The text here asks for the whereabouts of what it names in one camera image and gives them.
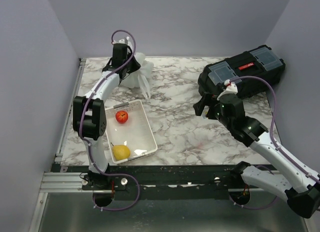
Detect white plastic bag lemon print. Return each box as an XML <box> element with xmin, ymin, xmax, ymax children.
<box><xmin>120</xmin><ymin>52</ymin><xmax>154</xmax><ymax>100</ymax></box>

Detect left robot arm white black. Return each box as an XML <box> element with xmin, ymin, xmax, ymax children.
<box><xmin>72</xmin><ymin>43</ymin><xmax>141</xmax><ymax>190</ymax></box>

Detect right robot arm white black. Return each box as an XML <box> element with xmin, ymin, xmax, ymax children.
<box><xmin>193</xmin><ymin>93</ymin><xmax>320</xmax><ymax>219</ymax></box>

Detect red fake apple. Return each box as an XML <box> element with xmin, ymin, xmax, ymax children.
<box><xmin>115</xmin><ymin>110</ymin><xmax>129</xmax><ymax>124</ymax></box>

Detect yellow fake pear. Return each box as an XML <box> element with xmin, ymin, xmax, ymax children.
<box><xmin>111</xmin><ymin>143</ymin><xmax>131</xmax><ymax>161</ymax></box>

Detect hex key set yellow holder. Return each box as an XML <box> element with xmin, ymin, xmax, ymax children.
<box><xmin>201</xmin><ymin>109</ymin><xmax>209</xmax><ymax>119</ymax></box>

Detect black toolbox clear lids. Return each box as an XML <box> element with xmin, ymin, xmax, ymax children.
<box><xmin>197</xmin><ymin>45</ymin><xmax>286</xmax><ymax>96</ymax></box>

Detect white perforated plastic tray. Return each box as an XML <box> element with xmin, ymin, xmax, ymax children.
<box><xmin>105</xmin><ymin>99</ymin><xmax>158</xmax><ymax>164</ymax></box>

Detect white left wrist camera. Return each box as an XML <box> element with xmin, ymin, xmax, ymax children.
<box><xmin>117</xmin><ymin>36</ymin><xmax>132</xmax><ymax>47</ymax></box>

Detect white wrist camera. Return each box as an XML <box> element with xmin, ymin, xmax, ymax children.
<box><xmin>217</xmin><ymin>79</ymin><xmax>238</xmax><ymax>101</ymax></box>
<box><xmin>117</xmin><ymin>36</ymin><xmax>132</xmax><ymax>47</ymax></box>

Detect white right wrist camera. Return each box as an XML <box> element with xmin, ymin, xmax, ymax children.
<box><xmin>217</xmin><ymin>79</ymin><xmax>238</xmax><ymax>101</ymax></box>

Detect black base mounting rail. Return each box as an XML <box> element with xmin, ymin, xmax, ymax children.
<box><xmin>43</xmin><ymin>165</ymin><xmax>253</xmax><ymax>201</ymax></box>

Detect aluminium extrusion frame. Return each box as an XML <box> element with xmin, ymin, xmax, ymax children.
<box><xmin>28</xmin><ymin>58</ymin><xmax>87</xmax><ymax>232</ymax></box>

